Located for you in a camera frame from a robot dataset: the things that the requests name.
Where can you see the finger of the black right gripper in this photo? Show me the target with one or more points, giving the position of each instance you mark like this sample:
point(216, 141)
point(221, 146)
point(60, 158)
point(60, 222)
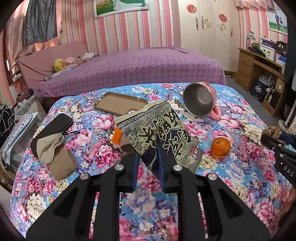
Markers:
point(289, 139)

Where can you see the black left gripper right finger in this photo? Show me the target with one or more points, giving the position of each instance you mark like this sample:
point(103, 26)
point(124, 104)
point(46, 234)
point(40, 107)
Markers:
point(207, 208)

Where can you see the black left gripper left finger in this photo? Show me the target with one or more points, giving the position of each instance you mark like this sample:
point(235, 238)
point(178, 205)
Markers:
point(88, 203)

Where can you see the patterned snack bag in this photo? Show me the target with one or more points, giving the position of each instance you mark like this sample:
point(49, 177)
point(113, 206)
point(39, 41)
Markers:
point(158, 122)

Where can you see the white fan stand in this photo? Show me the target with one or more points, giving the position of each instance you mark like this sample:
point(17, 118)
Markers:
point(287, 121)

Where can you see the black box under desk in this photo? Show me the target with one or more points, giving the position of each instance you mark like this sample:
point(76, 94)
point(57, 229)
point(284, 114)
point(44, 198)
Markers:
point(258, 90)

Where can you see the brown cardboard piece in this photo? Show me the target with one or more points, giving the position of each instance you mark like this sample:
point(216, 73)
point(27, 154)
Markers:
point(62, 165)

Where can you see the beige cloth pouch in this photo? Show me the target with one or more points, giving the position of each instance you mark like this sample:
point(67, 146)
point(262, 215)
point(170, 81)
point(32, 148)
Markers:
point(46, 147)

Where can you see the blue floral quilt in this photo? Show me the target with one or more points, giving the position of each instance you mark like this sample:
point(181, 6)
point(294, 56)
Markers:
point(148, 213)

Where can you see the white storage box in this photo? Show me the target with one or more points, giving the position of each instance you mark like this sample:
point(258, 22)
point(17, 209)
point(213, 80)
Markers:
point(269, 52)

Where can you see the wooden desk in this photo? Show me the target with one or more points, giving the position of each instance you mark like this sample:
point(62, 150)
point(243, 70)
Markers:
point(251, 67)

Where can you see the pink metal mug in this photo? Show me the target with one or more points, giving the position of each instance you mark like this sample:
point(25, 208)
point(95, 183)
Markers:
point(200, 100)

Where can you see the black glasses case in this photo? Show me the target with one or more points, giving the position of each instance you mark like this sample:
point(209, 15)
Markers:
point(60, 124)

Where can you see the desk lamp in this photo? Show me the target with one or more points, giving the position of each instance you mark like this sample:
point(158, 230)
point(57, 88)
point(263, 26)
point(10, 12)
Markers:
point(250, 37)

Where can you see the small framed couple photo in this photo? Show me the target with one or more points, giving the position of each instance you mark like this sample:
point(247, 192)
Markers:
point(277, 21)

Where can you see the brown phone case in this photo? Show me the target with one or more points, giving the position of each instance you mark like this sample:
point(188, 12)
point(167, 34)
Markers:
point(119, 104)

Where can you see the white wardrobe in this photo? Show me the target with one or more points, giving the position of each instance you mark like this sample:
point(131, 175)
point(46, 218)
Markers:
point(211, 28)

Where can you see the purple dotted bed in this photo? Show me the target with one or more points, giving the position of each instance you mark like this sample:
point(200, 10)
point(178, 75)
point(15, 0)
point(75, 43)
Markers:
point(140, 66)

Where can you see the yellow duck plush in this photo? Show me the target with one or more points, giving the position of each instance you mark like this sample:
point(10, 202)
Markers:
point(59, 64)

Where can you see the pink headboard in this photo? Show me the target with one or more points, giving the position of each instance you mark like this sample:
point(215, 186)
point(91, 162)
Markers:
point(38, 65)

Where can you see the grey window curtain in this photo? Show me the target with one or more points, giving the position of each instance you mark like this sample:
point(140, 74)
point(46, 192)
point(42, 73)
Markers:
point(40, 23)

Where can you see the framed wedding picture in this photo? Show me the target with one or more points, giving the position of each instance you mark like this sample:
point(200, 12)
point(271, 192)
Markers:
point(103, 8)

